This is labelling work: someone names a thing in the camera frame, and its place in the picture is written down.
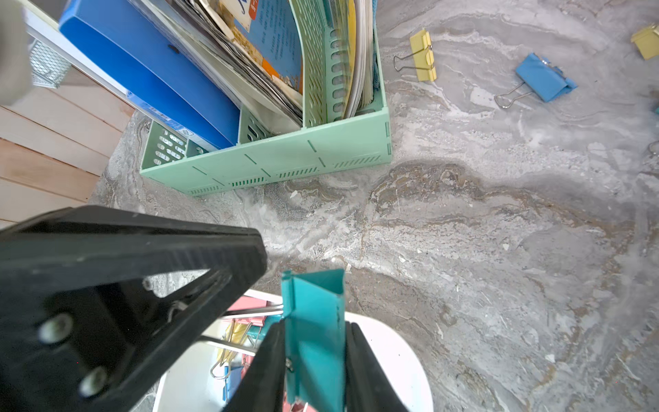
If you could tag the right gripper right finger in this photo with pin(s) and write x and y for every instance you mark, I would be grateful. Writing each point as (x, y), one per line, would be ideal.
(367, 388)

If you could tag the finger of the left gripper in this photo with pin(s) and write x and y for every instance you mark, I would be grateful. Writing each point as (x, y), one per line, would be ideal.
(98, 303)

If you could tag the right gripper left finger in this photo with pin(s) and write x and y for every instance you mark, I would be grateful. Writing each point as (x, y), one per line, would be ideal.
(262, 387)

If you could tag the yellow binder clip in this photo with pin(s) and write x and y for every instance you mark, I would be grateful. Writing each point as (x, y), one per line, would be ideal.
(235, 336)
(647, 41)
(421, 59)

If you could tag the white plastic storage tray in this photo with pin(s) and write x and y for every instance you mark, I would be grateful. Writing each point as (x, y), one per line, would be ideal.
(189, 386)

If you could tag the pink binder clip top tray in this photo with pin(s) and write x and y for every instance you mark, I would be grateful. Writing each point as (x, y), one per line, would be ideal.
(249, 303)

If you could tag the teal binder clip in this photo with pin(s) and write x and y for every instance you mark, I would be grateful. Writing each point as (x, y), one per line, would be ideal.
(315, 338)

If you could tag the blue binder clip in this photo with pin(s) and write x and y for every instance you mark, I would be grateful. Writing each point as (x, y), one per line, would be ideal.
(538, 77)

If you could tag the green file organizer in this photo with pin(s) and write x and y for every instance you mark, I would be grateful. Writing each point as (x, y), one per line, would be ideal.
(322, 145)

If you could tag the blue file folder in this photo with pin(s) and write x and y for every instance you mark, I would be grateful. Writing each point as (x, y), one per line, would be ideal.
(119, 39)

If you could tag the stack of papers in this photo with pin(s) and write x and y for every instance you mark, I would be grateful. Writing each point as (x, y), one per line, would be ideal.
(210, 36)

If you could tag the yellow art magazine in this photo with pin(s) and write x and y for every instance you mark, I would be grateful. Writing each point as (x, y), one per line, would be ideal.
(353, 59)

